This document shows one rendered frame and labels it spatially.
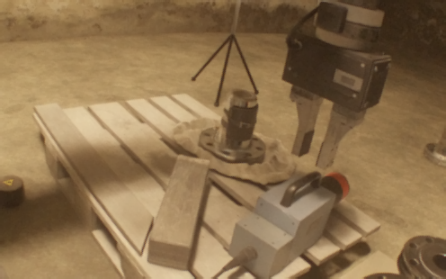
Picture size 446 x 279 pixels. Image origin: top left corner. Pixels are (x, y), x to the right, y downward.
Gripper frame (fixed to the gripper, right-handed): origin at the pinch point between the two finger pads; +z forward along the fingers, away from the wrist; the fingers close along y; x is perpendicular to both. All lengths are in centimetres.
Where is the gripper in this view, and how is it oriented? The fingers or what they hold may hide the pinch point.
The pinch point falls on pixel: (315, 148)
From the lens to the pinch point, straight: 113.6
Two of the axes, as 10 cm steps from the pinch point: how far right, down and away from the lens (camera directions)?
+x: 6.6, -2.2, 7.2
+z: -1.6, 8.9, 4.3
